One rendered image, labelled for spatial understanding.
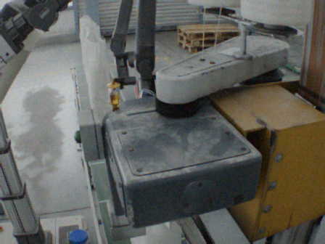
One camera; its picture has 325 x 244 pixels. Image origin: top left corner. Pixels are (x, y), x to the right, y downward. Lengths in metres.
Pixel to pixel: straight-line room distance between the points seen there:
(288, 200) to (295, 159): 0.12
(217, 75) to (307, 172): 0.30
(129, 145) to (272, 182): 0.31
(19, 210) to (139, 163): 1.21
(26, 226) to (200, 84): 1.30
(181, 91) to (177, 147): 0.12
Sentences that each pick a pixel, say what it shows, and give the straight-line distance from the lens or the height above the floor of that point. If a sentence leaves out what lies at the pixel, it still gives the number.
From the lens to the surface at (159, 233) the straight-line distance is 1.16.
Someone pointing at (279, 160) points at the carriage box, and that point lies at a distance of 0.66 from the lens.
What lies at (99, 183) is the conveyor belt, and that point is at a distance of 2.07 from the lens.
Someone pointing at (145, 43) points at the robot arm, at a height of 1.41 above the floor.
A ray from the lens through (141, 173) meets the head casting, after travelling 0.48.
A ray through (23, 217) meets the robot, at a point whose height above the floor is 0.55.
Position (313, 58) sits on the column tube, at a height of 1.43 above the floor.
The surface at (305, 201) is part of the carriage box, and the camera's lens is 0.82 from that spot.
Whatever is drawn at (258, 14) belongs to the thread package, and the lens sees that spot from 0.59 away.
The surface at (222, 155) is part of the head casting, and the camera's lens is 0.53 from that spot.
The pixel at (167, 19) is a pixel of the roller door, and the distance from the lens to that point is 8.56.
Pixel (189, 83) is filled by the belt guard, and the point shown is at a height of 1.40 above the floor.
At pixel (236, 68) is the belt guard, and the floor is 1.40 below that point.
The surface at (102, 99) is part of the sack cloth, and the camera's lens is 2.68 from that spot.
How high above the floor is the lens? 1.62
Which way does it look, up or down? 27 degrees down
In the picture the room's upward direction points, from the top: 2 degrees counter-clockwise
